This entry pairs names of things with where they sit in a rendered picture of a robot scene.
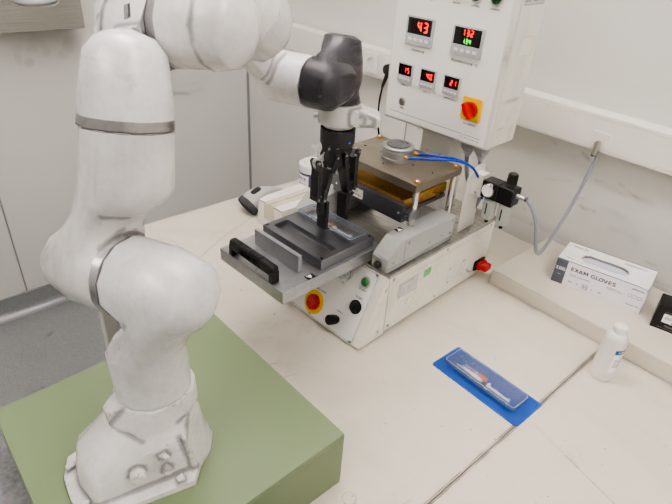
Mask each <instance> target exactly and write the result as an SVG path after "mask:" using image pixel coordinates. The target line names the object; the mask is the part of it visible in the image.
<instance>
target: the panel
mask: <svg viewBox="0 0 672 504"><path fill-rule="evenodd" d="M364 277H366V278H367V279H368V280H369V284H368V286H366V287H364V286H362V285H361V280H362V278H364ZM380 277H381V274H379V273H378V272H376V271H374V270H372V269H371V268H369V267H367V266H366V265H364V264H363V265H361V266H359V267H357V268H355V269H353V277H352V278H351V279H350V280H349V281H342V280H341V279H340V278H339V277H337V278H335V279H333V280H331V281H329V282H327V283H325V284H323V285H321V286H319V287H317V288H315V289H313V290H311V291H309V292H307V293H305V294H303V295H301V296H299V297H297V298H295V299H293V300H291V301H290V302H292V303H293V304H294V305H296V306H297V307H298V308H300V309H301V310H303V311H304V312H305V313H307V314H308V315H309V316H311V317H312V318H314V319H315V320H316V321H318V322H319V323H321V324H322V325H323V326H325V327H326V328H327V329H329V330H330V331H332V332H333V333H334V334H336V335H337V336H338V337H340V338H341V339H343V340H344V341H345V342H347V343H348V344H349V345H351V346H352V344H353V342H354V339H355V337H356V335H357V332H358V330H359V327H360V325H361V323H362V320H363V318H364V315H365V313H366V311H367V308H368V306H369V303H370V301H371V299H372V296H373V294H374V291H375V289H376V286H377V284H378V282H379V279H380ZM310 294H316V295H318V297H319V299H320V304H319V307H318V308H317V309H315V310H310V309H309V308H308V307H307V304H306V299H307V297H308V295H310ZM352 301H357V302H358V303H359V305H360V309H359V311H358V312H357V313H352V312H351V311H350V309H349V305H350V303H351V302H352ZM331 314H334V315H337V316H339V318H340V322H339V323H337V324H335V325H327V324H326V322H325V317H326V316H327V315H331Z"/></svg>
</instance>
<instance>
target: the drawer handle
mask: <svg viewBox="0 0 672 504"><path fill-rule="evenodd" d="M229 254H230V255H231V256H234V255H237V254H239V255H240V256H242V257H243V258H245V259H246V260H248V261H249V262H250V263H252V264H253V265H255V266H256V267H257V268H259V269H260V270H262V271H263V272H264V273H266V274H267V275H269V283H270V284H271V285H273V284H275V283H277V282H279V270H278V266H277V265H276V264H274V263H273V262H271V261H270V260H269V259H267V258H266V257H264V256H263V255H261V254H260V253H258V252H257V251H255V250H254V249H252V248H251V247H249V246H248V245H246V244H245V243H243V242H242V241H241V240H239V239H238V238H236V237H235V238H232V239H230V241H229Z"/></svg>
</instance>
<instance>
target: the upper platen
mask: <svg viewBox="0 0 672 504"><path fill-rule="evenodd" d="M358 182H360V183H362V184H365V185H367V186H369V187H371V188H373V189H375V190H377V191H379V192H382V193H384V194H386V195H388V196H390V197H392V198H394V199H396V200H399V201H401V202H403V203H405V204H407V209H408V208H410V206H411V199H412V193H413V192H411V191H408V190H406V189H404V188H402V187H399V186H397V185H395V184H393V183H391V182H388V181H386V180H384V179H382V178H379V177H377V176H375V175H373V174H371V173H368V172H366V171H364V170H362V169H359V168H358ZM446 185H447V182H445V181H444V182H442V183H440V184H437V185H435V186H433V187H430V188H428V189H426V190H423V191H421V192H420V193H419V199H418V206H417V208H420V207H422V206H424V205H427V204H429V203H431V202H433V201H435V200H438V199H440V198H442V197H444V196H445V193H444V191H445V190H446Z"/></svg>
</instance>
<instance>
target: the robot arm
mask: <svg viewBox="0 0 672 504"><path fill-rule="evenodd" d="M292 23H293V15H292V11H291V8H290V6H289V4H288V2H287V0H95V3H94V18H93V30H94V34H93V35H92V36H91V37H90V38H89V40H88V41H87V42H86V43H85V44H84V45H83V46H82V49H81V57H80V65H79V73H78V81H77V92H76V118H75V124H76V125H78V140H77V188H76V192H75V197H74V201H73V205H72V210H71V214H70V216H69V218H68V220H67V221H66V223H65V224H64V225H63V226H62V228H61V229H59V230H58V231H57V232H56V233H54V234H53V235H52V236H50V237H49V239H48V241H47V243H46V245H45V247H44V249H43V251H42V253H41V255H40V267H41V270H42V273H43V276H44V279H45V280H46V281H47V282H48V283H49V284H51V285H52V286H53V287H54V288H55V289H57V290H58V291H59V292H60V293H62V294H63V295H64V296H65V297H66V298H68V299H69V300H71V301H74V302H76V303H79V304H81V305H84V306H87V307H89V308H92V309H94V310H97V311H99V312H102V313H104V314H107V315H110V316H112V317H113V318H115V319H116V320H117V321H118V322H119V324H120V326H121V329H120V330H119V331H118V332H116V333H115V335H114V336H113V338H112V340H111V342H110V344H109V346H108V348H107V350H106V351H105V356H106V360H107V364H108V368H109V372H110V376H111V380H112V384H113V390H112V392H111V394H110V396H109V398H108V399H107V401H106V403H105V404H104V406H103V409H104V411H103V412H102V413H101V414H100V415H99V416H98V417H97V418H96V419H95V420H94V421H93V422H92V423H91V424H90V425H89V426H88V427H87V428H86V429H85V430H84V431H83V432H82V433H81V434H80V435H79V437H78V441H77V444H76V452H74V453H73V454H71V455H70V456H68V458H67V463H66V466H65V467H66V469H65V474H64V481H65V484H66V487H67V490H68V494H69V497H70V500H71V502H72V504H148V503H150V502H153V501H155V500H158V499H161V498H163V497H166V496H168V495H171V494H174V493H176V492H179V491H181V490H184V489H187V488H189V487H192V486H195V485H196V484H197V480H198V477H199V473H200V470H201V467H202V465H203V463H204V461H205V459H206V458H207V456H208V454H209V452H210V450H211V444H212V434H213V431H212V430H211V428H210V427H209V425H208V423H207V422H206V420H205V419H204V417H203V414H202V411H201V408H200V405H199V401H198V390H197V385H196V380H195V375H194V373H193V371H192V370H191V368H190V359H189V349H188V339H189V336H190V334H192V333H194V332H196V331H198V330H200V329H202V328H203V327H204V326H205V325H206V323H207V322H208V321H209V320H210V319H211V318H212V316H213V313H214V311H215V309H216V306H217V303H218V300H219V297H220V293H221V287H220V282H219V278H218V273H217V271H216V270H215V268H214V267H213V266H212V265H211V264H210V263H208V262H206V261H205V260H203V259H201V258H200V257H198V256H196V255H194V254H193V253H191V252H189V251H188V250H186V249H184V248H182V247H179V246H175V245H172V244H169V243H165V242H162V241H158V240H155V239H152V238H148V237H145V227H144V221H145V218H146V215H147V212H148V211H149V210H152V209H154V208H156V207H157V206H159V205H160V204H162V203H163V202H164V201H165V200H167V199H168V198H169V197H170V195H171V193H172V192H173V190H174V188H175V109H174V96H173V89H172V82H171V74H170V71H172V70H175V69H191V70H211V71H213V72H223V71H231V70H239V69H242V68H243V67H244V68H245V70H246V71H247V72H248V73H249V74H250V75H251V76H252V78H253V80H254V82H255V84H256V86H257V88H258V90H259V92H260V94H261V95H262V96H263V97H264V99H266V100H271V101H275V102H280V103H285V104H290V105H295V106H300V107H305V108H310V109H315V110H318V112H313V118H318V122H319V123H320V124H321V126H320V142H321V145H322V150H321V152H320V156H318V157H317V158H316V159H315V158H311V159H310V164H311V183H310V199H311V200H313V201H315V202H317V206H316V213H317V226H319V227H321V228H322V229H324V230H326V229H328V216H329V203H330V202H329V201H327V197H328V193H329V189H330V185H331V182H332V178H333V175H334V174H335V173H336V169H337V168H338V175H339V181H340V187H341V191H338V196H337V216H339V217H341V218H343V219H345V220H347V217H348V205H349V199H350V195H353V194H354V192H353V191H352V190H353V189H354V190H355V189H357V183H358V167H359V157H360V154H361V149H359V148H357V147H354V146H353V145H354V143H355V132H356V127H357V128H378V127H379V126H380V121H381V116H380V113H379V111H378V110H376V109H373V108H371V107H368V106H366V105H364V104H361V101H360V95H359V90H360V86H361V83H362V80H363V54H362V41H361V40H360V39H358V38H357V37H355V36H352V35H346V34H340V33H333V32H331V33H326V34H324V38H323V42H322V46H321V51H320V52H319V53H318V54H317V55H316V56H313V55H309V54H304V53H299V52H294V51H289V50H284V48H285V47H286V46H287V44H288V42H289V39H290V37H291V30H292ZM327 167H328V168H327ZM329 168H331V169H329ZM352 182H353V183H352Z"/></svg>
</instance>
